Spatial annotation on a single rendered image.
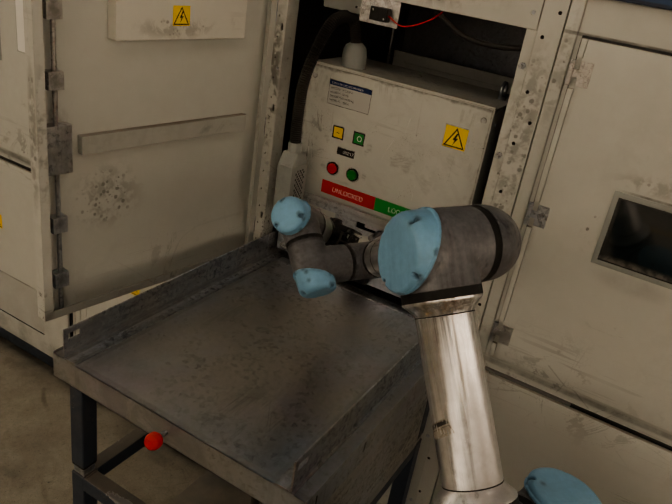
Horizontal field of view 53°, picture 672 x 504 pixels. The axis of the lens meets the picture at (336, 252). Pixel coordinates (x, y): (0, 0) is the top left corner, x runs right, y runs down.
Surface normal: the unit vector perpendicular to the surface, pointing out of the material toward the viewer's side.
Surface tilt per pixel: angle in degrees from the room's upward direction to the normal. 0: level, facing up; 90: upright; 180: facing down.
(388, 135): 90
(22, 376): 0
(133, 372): 0
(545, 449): 90
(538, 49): 90
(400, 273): 81
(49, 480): 0
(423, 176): 90
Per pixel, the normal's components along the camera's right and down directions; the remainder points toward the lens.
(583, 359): -0.51, 0.30
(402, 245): -0.87, -0.04
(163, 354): 0.15, -0.89
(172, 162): 0.77, 0.37
